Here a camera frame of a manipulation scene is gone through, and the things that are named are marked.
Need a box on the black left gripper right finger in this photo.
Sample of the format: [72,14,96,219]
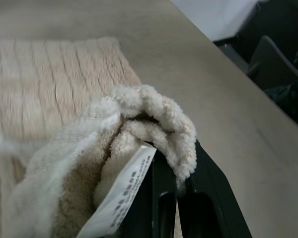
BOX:
[176,138,253,238]

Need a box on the dark chair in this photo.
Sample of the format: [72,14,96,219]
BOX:
[213,32,298,93]

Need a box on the beige cloth white trim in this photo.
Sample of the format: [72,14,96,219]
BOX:
[0,36,198,238]

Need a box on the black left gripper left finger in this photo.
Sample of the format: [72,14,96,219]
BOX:
[118,143,178,238]

